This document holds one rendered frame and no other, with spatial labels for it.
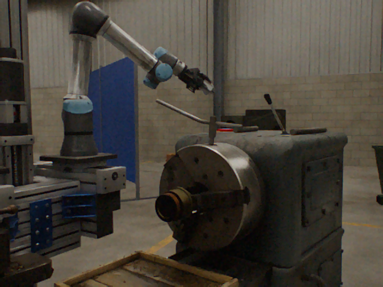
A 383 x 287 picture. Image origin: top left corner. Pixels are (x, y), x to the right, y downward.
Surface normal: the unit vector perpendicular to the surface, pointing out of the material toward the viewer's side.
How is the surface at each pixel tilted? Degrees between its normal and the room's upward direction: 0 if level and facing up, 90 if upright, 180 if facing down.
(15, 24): 90
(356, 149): 90
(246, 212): 98
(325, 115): 90
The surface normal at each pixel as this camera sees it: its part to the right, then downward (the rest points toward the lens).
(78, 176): -0.53, 0.07
